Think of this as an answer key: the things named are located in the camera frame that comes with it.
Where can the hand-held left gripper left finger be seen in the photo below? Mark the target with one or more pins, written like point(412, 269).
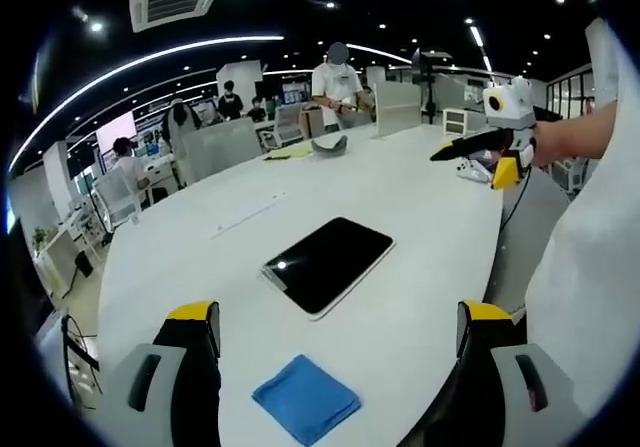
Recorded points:
point(160, 397)

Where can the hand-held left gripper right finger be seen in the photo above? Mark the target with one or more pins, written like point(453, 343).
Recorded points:
point(505, 397)

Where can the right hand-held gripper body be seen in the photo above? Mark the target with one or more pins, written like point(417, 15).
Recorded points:
point(507, 109)

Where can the blue cleaning cloth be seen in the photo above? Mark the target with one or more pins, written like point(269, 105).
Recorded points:
point(307, 399)

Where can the yellow cloth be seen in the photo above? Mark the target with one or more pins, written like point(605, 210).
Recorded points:
point(290, 154)

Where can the white controller device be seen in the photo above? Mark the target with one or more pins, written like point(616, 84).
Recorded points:
point(472, 172)

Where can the white drawer cabinet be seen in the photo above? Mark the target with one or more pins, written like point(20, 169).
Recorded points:
point(460, 121)

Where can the black stand with grey panel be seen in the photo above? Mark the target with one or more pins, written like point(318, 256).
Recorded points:
point(430, 84)

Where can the white desk partition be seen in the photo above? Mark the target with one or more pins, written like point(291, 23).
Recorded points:
point(397, 109)

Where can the grey curved object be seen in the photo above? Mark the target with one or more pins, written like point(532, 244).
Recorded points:
point(330, 148)

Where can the green potted plant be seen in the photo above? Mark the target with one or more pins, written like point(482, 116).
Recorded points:
point(40, 239)

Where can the white mesh office chair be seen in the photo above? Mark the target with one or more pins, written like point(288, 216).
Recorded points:
point(116, 199)

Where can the grey desk partition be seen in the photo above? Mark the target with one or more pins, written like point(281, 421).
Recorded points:
point(220, 149)

